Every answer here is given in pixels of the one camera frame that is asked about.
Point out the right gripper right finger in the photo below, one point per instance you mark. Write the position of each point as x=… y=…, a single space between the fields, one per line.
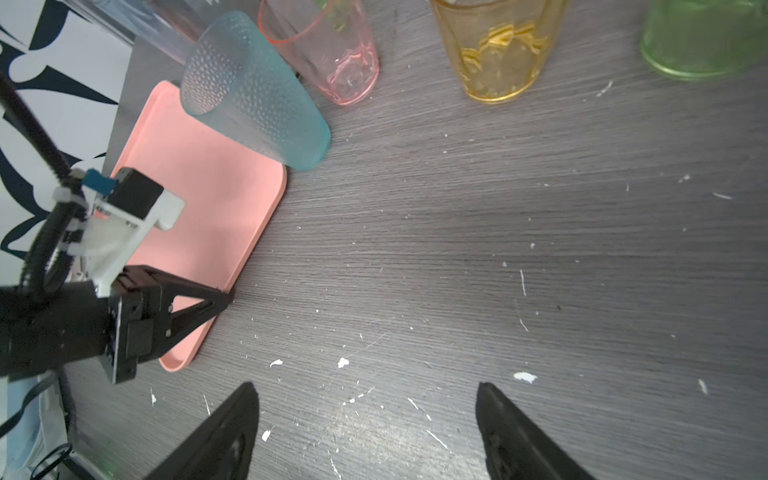
x=515 y=447

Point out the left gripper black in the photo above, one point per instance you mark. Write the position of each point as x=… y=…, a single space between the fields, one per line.
x=146 y=316

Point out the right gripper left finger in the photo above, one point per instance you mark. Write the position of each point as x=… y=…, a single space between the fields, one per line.
x=221 y=447

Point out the pink plastic tray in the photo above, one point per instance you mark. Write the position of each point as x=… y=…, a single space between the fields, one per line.
x=230 y=192

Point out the blue-grey tall glass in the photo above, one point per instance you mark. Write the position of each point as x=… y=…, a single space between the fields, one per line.
x=171 y=26

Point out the teal frosted cup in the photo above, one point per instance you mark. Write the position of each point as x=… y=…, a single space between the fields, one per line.
x=236 y=83

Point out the pink short glass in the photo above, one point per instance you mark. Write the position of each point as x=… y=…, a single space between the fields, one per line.
x=329 y=43

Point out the short amber glass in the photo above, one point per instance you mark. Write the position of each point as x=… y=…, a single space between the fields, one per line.
x=498 y=48

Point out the short green glass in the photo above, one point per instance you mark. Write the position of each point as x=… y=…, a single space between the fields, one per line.
x=704 y=40

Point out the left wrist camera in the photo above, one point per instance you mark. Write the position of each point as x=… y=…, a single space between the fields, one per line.
x=124 y=210

